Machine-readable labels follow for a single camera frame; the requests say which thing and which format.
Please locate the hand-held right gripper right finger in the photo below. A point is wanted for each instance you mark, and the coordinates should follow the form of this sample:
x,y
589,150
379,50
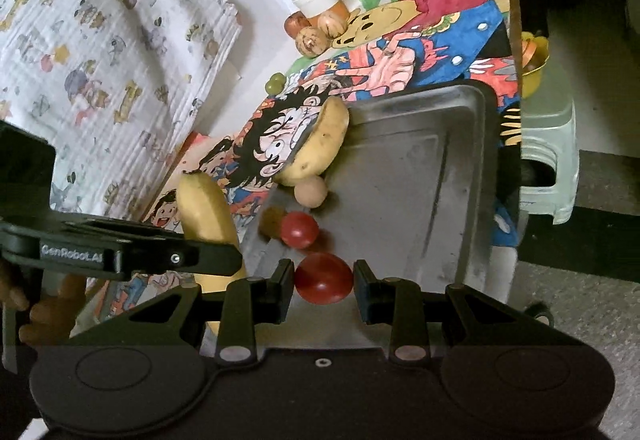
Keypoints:
x,y
364,292

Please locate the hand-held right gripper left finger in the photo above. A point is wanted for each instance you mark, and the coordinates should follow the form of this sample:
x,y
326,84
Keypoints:
x,y
282,292

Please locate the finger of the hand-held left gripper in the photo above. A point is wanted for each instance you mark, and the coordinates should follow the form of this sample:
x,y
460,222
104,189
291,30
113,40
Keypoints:
x,y
200,257
125,227

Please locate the large red cherry tomato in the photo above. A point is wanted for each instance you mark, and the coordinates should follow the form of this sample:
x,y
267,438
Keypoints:
x,y
324,277

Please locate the large yellow banana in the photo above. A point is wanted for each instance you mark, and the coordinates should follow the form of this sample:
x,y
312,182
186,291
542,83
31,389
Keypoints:
x,y
200,205

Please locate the small red cherry tomato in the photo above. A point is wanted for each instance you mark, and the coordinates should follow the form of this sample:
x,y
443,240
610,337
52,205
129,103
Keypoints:
x,y
299,230

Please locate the brown longan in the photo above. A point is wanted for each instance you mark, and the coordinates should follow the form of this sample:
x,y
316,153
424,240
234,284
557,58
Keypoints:
x,y
311,193
270,223

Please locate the metal baking tray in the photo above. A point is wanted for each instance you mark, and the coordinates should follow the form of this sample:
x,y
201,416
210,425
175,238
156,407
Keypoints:
x,y
400,200

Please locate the small curved banana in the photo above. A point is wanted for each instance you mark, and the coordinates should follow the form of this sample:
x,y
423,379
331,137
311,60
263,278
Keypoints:
x,y
325,140

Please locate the green grape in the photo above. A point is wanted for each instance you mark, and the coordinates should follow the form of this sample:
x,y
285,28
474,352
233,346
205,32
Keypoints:
x,y
274,83

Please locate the person's left hand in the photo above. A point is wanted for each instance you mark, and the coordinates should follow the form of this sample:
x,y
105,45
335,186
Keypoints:
x,y
50,320

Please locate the printed blanket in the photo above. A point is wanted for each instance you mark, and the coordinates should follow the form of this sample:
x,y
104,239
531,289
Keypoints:
x,y
100,45

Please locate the pale green plastic stool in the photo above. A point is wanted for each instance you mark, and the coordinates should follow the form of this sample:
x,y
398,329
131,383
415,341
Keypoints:
x,y
550,130

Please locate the red apple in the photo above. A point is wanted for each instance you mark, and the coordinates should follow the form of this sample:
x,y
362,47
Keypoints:
x,y
295,24

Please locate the cartoon printed table cover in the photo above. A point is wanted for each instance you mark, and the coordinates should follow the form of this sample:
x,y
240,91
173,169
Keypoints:
x,y
425,35

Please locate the yellow bowl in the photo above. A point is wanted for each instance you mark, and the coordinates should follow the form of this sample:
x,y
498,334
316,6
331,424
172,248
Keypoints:
x,y
532,80

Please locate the white jar with orange band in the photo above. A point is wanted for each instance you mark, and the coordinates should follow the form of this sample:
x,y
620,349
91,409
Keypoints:
x,y
315,0

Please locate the orange plastic piece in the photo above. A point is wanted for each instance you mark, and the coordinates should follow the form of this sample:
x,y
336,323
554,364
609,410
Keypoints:
x,y
529,51

